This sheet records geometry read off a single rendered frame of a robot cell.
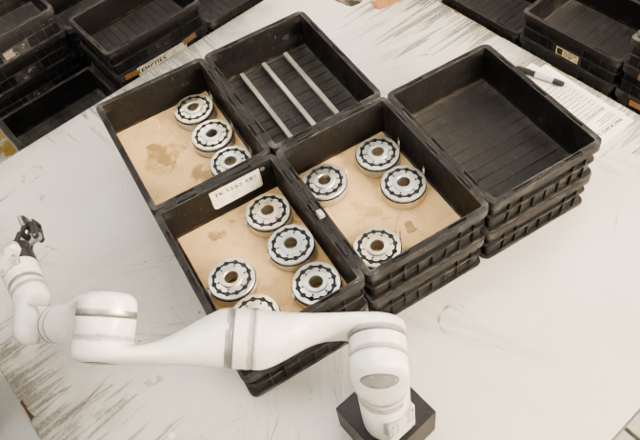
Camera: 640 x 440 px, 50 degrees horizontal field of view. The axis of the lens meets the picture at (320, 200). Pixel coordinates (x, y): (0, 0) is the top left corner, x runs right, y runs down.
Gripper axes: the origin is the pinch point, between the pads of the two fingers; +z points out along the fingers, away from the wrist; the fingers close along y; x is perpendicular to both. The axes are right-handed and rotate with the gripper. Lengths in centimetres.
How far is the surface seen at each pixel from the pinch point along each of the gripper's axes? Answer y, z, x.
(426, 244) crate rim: 65, -58, -26
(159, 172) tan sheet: 32.5, 4.2, -18.1
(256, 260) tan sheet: 37, -32, -25
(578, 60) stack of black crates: 160, 1, -95
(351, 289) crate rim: 48, -57, -22
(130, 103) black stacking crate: 38.3, 22.0, -9.3
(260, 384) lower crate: 21, -52, -32
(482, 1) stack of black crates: 169, 60, -102
